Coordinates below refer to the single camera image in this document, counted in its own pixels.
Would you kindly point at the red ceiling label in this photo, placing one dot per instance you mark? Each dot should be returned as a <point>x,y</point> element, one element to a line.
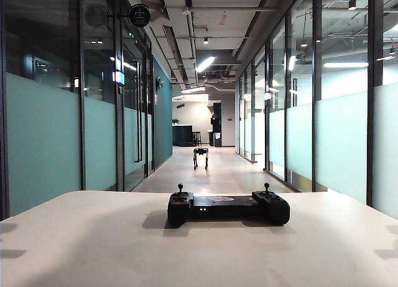
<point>223,19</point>

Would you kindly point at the black remote control with joysticks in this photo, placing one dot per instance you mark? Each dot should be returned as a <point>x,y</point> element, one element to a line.
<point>228,209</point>

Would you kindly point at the white lit door sign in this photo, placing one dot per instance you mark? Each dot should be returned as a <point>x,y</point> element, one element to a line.
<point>267,96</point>

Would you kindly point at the round black hanging sign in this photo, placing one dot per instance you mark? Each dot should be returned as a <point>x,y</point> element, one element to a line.
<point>139,15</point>

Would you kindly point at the long linear ceiling light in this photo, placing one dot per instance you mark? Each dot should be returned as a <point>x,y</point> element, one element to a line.
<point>205,63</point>

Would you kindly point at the dark bar counter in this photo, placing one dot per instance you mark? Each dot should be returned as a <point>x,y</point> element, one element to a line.
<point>182,136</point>

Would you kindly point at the black room pendant spotlight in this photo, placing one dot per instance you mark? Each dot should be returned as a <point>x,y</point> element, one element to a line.
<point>352,4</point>

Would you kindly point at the dark bar stool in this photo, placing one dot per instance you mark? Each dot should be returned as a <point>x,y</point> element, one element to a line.
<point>196,137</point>

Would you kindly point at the short linear ceiling light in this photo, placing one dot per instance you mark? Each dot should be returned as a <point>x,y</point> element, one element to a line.
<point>192,90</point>

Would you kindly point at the quadruped robot dog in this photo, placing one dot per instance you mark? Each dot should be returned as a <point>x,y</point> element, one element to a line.
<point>200,153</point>

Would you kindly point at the white ceiling smoke detector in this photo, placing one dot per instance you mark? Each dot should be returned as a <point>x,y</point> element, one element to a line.
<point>186,11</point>

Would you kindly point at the small green plant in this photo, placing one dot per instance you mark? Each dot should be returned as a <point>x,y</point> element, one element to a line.
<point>175,122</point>

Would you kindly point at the room linear ceiling light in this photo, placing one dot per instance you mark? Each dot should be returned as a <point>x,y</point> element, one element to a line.
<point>345,64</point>

